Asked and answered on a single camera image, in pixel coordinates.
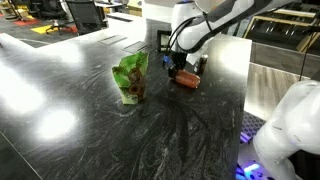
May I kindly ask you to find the black swivel office chair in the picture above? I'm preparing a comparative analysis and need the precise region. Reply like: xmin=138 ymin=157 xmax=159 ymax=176
xmin=28 ymin=0 xmax=79 ymax=36

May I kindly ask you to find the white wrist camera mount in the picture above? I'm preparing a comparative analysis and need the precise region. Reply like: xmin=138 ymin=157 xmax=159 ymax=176
xmin=186 ymin=49 xmax=203 ymax=66

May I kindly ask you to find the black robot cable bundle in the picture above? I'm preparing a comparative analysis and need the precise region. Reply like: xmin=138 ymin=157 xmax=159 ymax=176
xmin=165 ymin=16 xmax=214 ymax=57

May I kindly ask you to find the small black display stand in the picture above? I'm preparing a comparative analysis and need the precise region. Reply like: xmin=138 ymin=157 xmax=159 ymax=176
xmin=157 ymin=29 xmax=173 ymax=53

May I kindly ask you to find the wooden shelving rack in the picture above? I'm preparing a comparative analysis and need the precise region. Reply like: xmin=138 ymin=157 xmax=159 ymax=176
xmin=243 ymin=8 xmax=320 ymax=54

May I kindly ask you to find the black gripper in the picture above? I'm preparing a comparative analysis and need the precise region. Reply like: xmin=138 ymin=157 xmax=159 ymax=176
xmin=167 ymin=52 xmax=188 ymax=81

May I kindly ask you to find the blue cable connector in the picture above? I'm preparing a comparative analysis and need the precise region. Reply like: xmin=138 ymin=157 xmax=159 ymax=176
xmin=162 ymin=54 xmax=172 ymax=68

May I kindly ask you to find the black mesh office chair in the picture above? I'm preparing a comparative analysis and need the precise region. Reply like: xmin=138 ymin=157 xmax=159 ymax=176
xmin=64 ymin=0 xmax=108 ymax=36

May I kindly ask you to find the orange energy drink can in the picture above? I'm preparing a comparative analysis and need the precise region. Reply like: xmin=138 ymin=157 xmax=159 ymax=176
xmin=174 ymin=69 xmax=202 ymax=89

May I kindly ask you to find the green snack bag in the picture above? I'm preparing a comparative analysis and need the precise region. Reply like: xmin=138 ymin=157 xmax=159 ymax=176
xmin=111 ymin=51 xmax=149 ymax=105

